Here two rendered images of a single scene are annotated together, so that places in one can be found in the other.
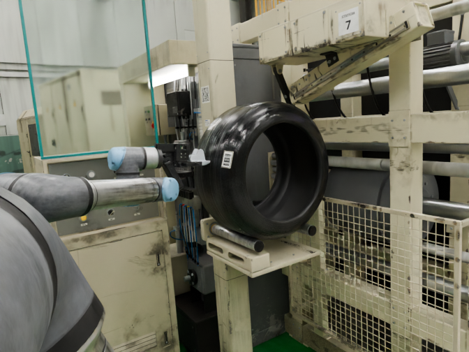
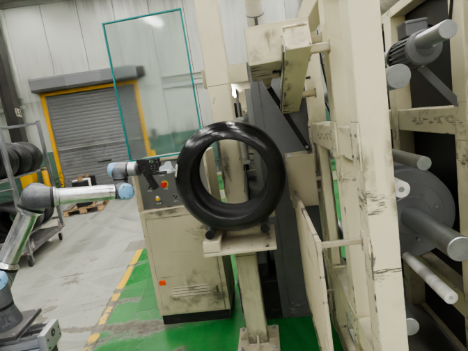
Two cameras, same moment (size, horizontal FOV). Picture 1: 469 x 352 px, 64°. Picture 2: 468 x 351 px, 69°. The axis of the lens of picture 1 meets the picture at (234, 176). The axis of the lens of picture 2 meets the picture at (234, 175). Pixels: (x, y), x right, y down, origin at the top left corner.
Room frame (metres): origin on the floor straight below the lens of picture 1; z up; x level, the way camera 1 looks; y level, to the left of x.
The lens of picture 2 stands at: (0.18, -1.24, 1.44)
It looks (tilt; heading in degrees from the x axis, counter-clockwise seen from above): 9 degrees down; 38
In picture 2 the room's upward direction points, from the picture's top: 9 degrees counter-clockwise
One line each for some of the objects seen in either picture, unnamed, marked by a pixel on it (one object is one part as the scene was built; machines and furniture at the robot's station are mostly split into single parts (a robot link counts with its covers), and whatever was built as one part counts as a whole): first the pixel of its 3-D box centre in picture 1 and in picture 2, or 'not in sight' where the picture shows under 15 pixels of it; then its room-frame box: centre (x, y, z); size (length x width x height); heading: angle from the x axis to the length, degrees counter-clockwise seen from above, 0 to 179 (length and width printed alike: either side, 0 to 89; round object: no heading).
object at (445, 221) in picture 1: (354, 278); (311, 276); (1.58, -0.50, 0.65); 0.90 x 0.02 x 0.70; 32
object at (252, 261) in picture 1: (235, 251); (216, 235); (1.53, 0.02, 0.84); 0.36 x 0.09 x 0.06; 32
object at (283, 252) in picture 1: (262, 251); (242, 239); (1.60, -0.10, 0.80); 0.37 x 0.36 x 0.02; 122
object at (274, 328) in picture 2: not in sight; (258, 337); (1.81, 0.05, 0.02); 0.27 x 0.27 x 0.04; 32
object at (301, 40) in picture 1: (323, 35); (274, 56); (1.65, -0.42, 1.71); 0.61 x 0.25 x 0.15; 32
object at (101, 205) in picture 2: not in sight; (85, 191); (4.19, 6.32, 0.38); 1.20 x 0.80 x 0.76; 50
